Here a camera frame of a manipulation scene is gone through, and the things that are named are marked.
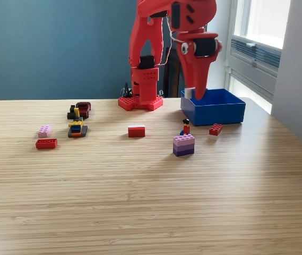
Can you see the blue and white brick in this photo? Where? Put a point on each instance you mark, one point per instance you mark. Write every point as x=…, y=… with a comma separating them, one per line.
x=189, y=93

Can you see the white window frame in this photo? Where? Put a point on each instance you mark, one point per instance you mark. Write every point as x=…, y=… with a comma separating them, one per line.
x=267, y=21

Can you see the dark red toy car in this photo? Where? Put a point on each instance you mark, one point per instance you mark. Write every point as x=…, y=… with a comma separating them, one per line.
x=84, y=109

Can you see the grey window vent grille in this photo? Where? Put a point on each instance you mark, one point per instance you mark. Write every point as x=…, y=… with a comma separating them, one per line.
x=267, y=54

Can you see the pink purple brick stack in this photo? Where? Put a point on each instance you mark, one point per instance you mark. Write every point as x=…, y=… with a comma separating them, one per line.
x=184, y=146

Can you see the red and white brick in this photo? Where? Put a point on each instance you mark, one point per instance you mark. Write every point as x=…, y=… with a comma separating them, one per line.
x=136, y=132

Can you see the pink lego brick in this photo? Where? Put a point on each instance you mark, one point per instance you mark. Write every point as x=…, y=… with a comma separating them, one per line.
x=44, y=132

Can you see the red brick on white brick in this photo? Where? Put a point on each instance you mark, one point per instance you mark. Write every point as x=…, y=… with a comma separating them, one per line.
x=215, y=129

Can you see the yellow black toy digger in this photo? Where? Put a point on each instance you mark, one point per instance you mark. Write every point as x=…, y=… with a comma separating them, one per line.
x=77, y=130

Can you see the red lego toy figure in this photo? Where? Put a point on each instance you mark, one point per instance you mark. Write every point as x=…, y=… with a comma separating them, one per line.
x=186, y=128

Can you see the red lego brick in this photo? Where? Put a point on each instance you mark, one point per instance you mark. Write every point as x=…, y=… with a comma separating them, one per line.
x=46, y=144

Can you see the blue plastic bin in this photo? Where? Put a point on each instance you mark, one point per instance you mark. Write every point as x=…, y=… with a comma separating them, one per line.
x=217, y=115

